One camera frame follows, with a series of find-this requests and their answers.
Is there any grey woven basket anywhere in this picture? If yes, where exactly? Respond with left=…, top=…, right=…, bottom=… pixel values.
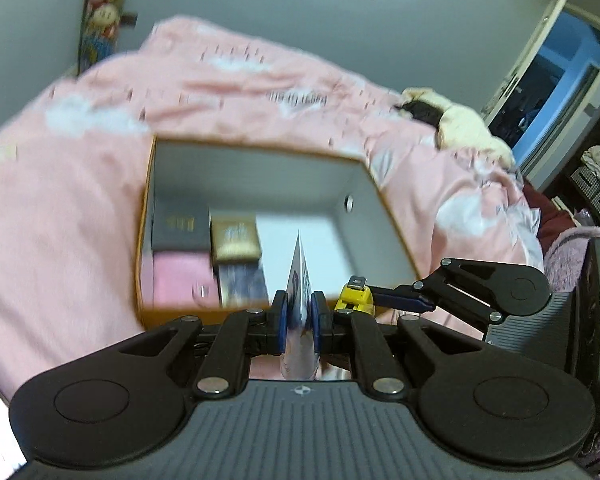
left=569, top=164, right=600, bottom=222

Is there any pink printed blanket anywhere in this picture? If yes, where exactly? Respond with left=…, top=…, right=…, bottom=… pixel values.
left=0, top=15, right=548, bottom=411

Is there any dark red cloth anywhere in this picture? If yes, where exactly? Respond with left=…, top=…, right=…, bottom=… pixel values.
left=521, top=181, right=577, bottom=252

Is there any white printed booklet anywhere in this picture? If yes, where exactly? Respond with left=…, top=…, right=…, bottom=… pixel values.
left=279, top=230, right=322, bottom=381

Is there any cream clothes pile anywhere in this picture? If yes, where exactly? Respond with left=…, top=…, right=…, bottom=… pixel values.
left=401, top=87, right=517, bottom=167

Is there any white door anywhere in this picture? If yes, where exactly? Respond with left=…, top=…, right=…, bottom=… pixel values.
left=480, top=0, right=577, bottom=128

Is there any purple fluffy cloth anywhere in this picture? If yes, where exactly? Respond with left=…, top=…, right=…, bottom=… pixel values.
left=544, top=226, right=600, bottom=293

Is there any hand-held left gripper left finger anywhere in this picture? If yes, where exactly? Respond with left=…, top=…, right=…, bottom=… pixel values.
left=114, top=290, right=290, bottom=396

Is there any pink card wallet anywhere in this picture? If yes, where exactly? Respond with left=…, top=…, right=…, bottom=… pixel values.
left=152, top=252, right=219, bottom=309

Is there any dark grey box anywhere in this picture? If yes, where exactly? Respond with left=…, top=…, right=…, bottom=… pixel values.
left=151, top=197, right=212, bottom=254

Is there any gold box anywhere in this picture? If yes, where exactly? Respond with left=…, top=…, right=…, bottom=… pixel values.
left=210, top=213, right=263, bottom=264

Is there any hanging column of plush toys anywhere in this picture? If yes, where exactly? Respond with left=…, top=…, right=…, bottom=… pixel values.
left=76, top=0, right=132, bottom=77

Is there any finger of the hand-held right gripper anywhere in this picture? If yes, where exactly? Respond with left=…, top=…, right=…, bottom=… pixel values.
left=411, top=257, right=514, bottom=302
left=366, top=285, right=504, bottom=326

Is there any orange cardboard box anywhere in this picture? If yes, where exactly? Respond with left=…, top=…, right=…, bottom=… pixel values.
left=134, top=132, right=423, bottom=333

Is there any dark printed box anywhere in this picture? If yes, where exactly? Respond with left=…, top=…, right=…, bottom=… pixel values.
left=217, top=261, right=272, bottom=307

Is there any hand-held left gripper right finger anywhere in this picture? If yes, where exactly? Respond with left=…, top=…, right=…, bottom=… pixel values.
left=309, top=291, right=487, bottom=397

